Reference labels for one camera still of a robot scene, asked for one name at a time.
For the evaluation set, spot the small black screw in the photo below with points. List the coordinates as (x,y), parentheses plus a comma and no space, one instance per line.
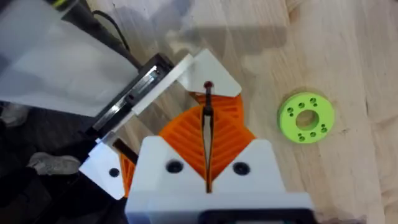
(208,96)

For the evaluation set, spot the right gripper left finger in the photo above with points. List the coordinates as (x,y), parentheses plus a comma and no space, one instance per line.
(155,161)

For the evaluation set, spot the green disc with holes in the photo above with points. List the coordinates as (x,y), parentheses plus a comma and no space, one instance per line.
(306,118)

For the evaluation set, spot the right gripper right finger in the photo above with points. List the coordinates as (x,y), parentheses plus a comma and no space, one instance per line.
(248,155)

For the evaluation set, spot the person's foot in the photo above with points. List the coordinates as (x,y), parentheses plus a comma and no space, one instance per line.
(54,163)

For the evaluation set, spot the left wrist upright flat plate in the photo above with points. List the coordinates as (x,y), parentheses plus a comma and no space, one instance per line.
(59,62)

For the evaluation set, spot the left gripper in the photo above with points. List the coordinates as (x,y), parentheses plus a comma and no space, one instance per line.
(133,96)

